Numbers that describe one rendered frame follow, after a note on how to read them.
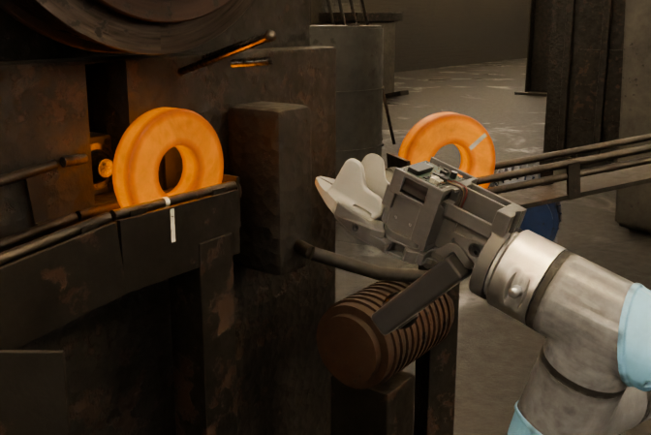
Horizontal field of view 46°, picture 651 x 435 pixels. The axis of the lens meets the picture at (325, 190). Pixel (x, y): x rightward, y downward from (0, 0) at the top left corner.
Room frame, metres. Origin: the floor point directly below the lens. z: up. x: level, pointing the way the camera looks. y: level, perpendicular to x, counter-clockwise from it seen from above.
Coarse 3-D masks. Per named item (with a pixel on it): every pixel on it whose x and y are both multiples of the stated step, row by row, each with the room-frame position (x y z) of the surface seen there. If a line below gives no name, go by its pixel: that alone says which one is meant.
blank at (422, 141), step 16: (448, 112) 1.13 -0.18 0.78; (416, 128) 1.12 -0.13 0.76; (432, 128) 1.11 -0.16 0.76; (448, 128) 1.12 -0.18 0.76; (464, 128) 1.13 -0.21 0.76; (480, 128) 1.13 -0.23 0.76; (416, 144) 1.10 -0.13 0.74; (432, 144) 1.11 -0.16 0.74; (464, 144) 1.13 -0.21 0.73; (480, 144) 1.14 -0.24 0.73; (416, 160) 1.10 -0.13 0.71; (464, 160) 1.15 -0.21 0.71; (480, 160) 1.14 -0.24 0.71
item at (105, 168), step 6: (96, 150) 0.93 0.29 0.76; (102, 150) 0.94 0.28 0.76; (96, 156) 0.92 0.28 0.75; (102, 156) 0.93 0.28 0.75; (108, 156) 0.94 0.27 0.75; (96, 162) 0.92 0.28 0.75; (102, 162) 0.92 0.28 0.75; (108, 162) 0.93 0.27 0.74; (96, 168) 0.92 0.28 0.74; (102, 168) 0.92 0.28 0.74; (108, 168) 0.93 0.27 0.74; (96, 174) 0.92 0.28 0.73; (102, 174) 0.92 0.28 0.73; (108, 174) 0.93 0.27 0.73; (96, 180) 0.92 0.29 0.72; (102, 180) 0.93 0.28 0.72
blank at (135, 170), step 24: (144, 120) 0.89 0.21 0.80; (168, 120) 0.90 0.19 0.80; (192, 120) 0.93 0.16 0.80; (120, 144) 0.87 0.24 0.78; (144, 144) 0.87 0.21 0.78; (168, 144) 0.90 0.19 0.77; (192, 144) 0.93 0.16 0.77; (216, 144) 0.96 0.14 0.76; (120, 168) 0.86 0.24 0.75; (144, 168) 0.87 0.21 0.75; (192, 168) 0.94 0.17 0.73; (216, 168) 0.96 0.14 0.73; (120, 192) 0.86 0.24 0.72; (144, 192) 0.87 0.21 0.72
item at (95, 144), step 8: (96, 136) 0.94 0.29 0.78; (104, 136) 0.95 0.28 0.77; (96, 144) 0.94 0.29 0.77; (104, 144) 0.95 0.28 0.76; (112, 152) 0.96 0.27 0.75; (112, 160) 0.96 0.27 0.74; (96, 184) 0.93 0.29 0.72; (104, 184) 0.94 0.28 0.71; (112, 184) 0.96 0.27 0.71; (96, 192) 0.94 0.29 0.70; (104, 192) 0.95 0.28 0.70
